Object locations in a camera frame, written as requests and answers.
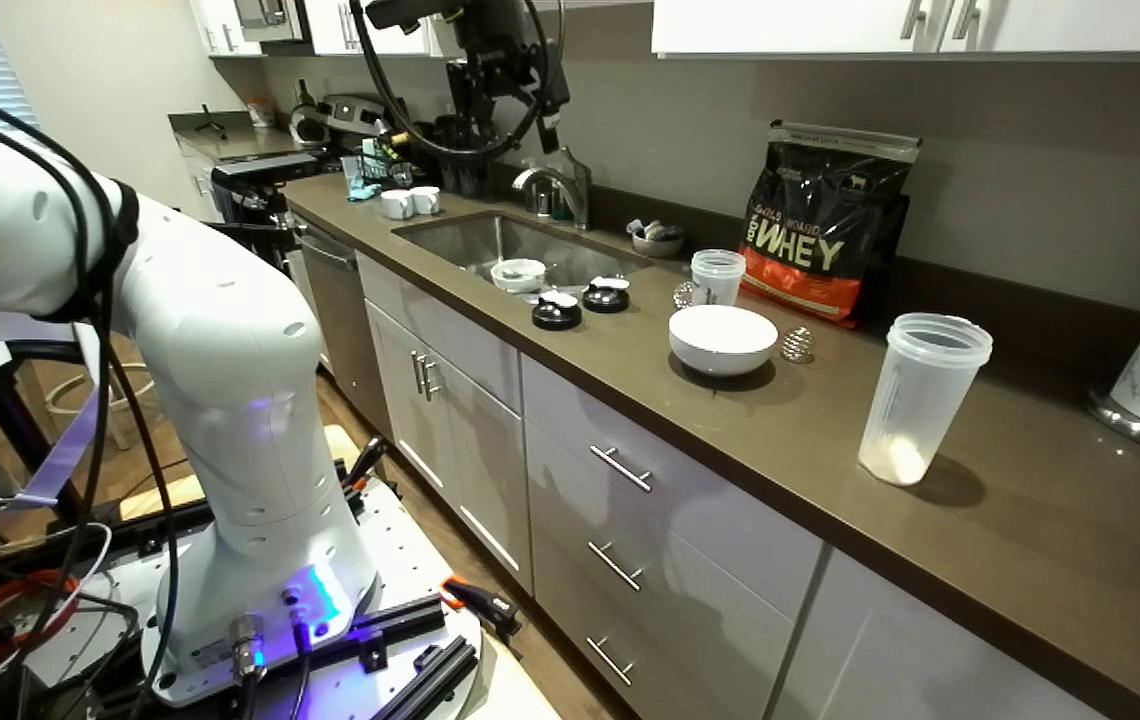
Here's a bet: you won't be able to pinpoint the chrome faucet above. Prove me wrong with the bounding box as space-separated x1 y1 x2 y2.
509 147 596 231

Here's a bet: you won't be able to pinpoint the black stove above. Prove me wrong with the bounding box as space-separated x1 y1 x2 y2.
205 144 329 231

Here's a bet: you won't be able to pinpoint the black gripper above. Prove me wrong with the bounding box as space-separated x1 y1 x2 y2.
454 0 574 131

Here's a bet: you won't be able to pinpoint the grey double door base cabinet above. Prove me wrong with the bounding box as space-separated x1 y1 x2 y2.
355 250 537 592

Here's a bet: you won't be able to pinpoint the white perforated robot base board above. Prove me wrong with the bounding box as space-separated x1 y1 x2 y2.
125 418 560 720

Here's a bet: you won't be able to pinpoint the metal drawer handle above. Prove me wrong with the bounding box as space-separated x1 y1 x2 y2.
587 441 655 497
579 630 640 691
584 537 647 594

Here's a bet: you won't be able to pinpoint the small clear plastic cup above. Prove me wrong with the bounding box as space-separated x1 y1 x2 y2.
687 245 746 306

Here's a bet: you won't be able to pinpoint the black whey protein bag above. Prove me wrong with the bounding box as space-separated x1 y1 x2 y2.
737 115 926 332

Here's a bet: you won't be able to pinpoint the tall clear plastic shaker cup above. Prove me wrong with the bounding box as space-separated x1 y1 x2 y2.
857 306 996 490

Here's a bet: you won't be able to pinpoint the black shaker lid white flap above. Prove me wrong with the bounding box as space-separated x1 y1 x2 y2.
528 288 587 332
579 270 637 317

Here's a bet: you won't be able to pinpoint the grey drawer stack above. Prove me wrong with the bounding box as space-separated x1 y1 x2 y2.
516 351 828 720

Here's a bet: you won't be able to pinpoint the white tub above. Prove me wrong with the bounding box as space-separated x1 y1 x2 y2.
487 255 553 299

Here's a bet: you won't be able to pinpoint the black rounded appliance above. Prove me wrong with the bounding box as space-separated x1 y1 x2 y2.
282 92 417 159

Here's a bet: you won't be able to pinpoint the white wall cabinet with handles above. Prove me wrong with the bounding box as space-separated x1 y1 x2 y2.
647 0 1140 59

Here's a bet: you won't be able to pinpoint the black cable bundle on arm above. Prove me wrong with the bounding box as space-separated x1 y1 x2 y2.
0 71 187 720

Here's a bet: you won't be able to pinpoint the metal wire whisk ball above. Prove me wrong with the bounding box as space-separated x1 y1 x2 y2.
779 325 819 368

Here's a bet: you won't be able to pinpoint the grey base cabinet door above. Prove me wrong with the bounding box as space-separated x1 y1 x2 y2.
768 546 1107 720

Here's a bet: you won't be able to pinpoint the teal bottle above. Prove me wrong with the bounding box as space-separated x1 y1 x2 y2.
338 136 401 208

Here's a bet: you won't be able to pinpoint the dark dishwasher front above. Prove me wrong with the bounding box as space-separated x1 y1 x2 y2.
290 224 393 441

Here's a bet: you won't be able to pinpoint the stainless steel sink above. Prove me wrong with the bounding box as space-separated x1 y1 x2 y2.
393 208 652 292

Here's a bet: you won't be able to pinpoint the orange black clamp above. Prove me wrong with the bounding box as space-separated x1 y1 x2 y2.
435 573 528 642

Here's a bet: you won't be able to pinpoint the small black white dish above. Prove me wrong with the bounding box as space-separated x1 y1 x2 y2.
623 215 693 261

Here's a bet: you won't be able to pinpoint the white bowl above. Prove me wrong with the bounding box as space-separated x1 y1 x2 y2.
664 299 783 379

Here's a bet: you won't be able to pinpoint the metal cabinet door handles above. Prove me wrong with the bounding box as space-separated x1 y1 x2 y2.
406 347 447 405

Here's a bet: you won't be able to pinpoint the orange cable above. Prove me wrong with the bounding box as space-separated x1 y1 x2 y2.
0 562 89 667

